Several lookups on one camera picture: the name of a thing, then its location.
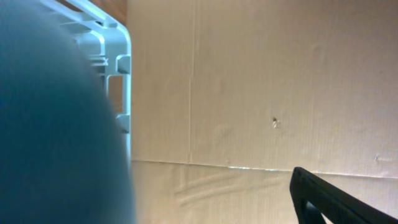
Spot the blue plate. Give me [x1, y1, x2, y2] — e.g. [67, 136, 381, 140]
[1, 1, 135, 223]

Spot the cardboard panel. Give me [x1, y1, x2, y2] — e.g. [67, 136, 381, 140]
[127, 0, 397, 223]

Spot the grey dishwasher rack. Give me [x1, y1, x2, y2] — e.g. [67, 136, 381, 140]
[39, 0, 132, 163]

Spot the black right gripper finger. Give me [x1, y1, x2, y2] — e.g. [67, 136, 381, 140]
[290, 167, 397, 224]

